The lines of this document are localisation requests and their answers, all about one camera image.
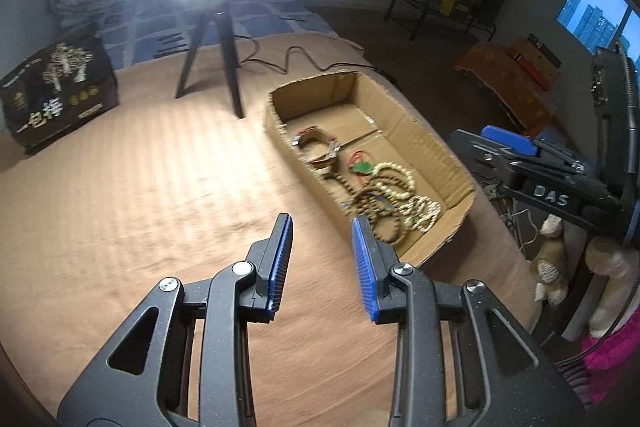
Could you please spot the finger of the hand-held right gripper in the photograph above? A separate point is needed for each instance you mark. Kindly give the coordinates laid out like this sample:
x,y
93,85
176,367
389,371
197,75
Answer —
x,y
480,152
510,141

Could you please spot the black device stand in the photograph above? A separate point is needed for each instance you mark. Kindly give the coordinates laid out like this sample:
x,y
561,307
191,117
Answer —
x,y
607,107

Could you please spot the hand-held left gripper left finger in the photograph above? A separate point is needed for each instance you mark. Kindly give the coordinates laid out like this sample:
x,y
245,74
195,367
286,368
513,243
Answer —
x,y
280,267

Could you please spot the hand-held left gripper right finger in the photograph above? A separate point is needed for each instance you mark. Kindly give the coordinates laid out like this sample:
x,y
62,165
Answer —
x,y
364,267

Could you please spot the window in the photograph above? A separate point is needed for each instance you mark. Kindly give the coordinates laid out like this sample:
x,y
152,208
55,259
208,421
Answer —
x,y
595,7

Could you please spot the tan box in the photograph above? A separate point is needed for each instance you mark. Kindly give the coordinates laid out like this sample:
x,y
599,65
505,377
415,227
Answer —
x,y
530,52

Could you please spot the black printed gift box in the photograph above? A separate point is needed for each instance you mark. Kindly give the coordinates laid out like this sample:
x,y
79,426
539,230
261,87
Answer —
x,y
60,107

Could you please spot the black tripod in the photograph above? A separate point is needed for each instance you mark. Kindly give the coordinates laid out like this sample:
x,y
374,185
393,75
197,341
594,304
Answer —
x,y
220,22

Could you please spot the pink cloth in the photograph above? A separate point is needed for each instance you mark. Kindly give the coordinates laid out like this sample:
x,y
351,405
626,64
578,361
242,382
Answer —
x,y
615,352

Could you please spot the large beige plush toy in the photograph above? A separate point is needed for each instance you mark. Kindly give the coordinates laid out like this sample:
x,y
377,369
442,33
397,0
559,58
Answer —
x,y
612,277

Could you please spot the cardboard box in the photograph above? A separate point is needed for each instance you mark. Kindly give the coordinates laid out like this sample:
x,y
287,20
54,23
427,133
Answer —
x,y
425,142

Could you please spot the low wooden table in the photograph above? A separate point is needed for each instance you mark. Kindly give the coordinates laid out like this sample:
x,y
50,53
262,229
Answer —
x,y
505,77

